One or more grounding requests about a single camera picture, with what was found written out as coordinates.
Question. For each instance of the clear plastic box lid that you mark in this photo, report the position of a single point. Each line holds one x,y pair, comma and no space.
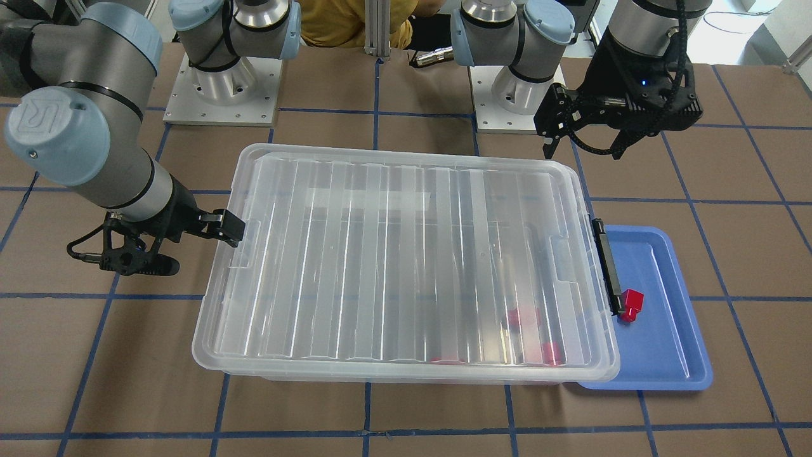
406,260

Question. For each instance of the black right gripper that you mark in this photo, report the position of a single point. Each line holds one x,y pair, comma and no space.
176,205

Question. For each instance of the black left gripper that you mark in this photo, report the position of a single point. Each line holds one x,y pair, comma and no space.
604,71

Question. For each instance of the blue plastic tray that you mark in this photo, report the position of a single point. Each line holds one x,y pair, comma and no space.
663,349

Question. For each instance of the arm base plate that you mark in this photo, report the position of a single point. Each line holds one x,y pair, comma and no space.
505,104
245,95

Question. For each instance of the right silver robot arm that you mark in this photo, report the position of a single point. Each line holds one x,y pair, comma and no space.
83,91

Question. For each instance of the person in yellow shirt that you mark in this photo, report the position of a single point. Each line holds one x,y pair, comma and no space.
413,25

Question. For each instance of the red block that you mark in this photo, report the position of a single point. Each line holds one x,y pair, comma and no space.
633,302
446,361
516,319
552,354

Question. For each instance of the clear plastic storage box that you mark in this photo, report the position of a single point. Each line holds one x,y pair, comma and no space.
571,190

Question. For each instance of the red block in box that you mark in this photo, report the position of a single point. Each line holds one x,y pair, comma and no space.
552,354
446,361
516,319

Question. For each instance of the black box latch handle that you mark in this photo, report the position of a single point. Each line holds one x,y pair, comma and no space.
613,287

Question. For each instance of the aluminium frame post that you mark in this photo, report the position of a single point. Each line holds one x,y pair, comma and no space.
377,29

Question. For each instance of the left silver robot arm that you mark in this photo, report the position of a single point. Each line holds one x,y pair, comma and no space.
530,40

